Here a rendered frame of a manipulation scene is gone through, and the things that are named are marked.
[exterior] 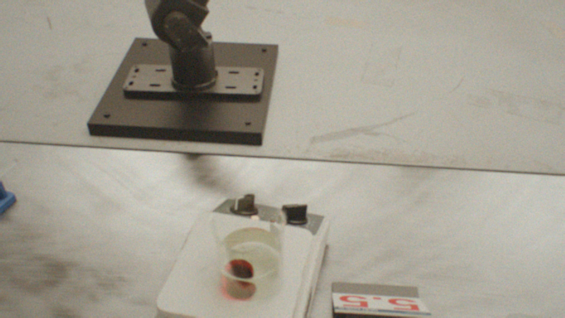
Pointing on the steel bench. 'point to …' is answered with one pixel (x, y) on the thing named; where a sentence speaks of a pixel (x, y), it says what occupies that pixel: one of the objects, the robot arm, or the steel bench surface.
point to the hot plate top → (203, 236)
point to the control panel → (314, 222)
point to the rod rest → (5, 198)
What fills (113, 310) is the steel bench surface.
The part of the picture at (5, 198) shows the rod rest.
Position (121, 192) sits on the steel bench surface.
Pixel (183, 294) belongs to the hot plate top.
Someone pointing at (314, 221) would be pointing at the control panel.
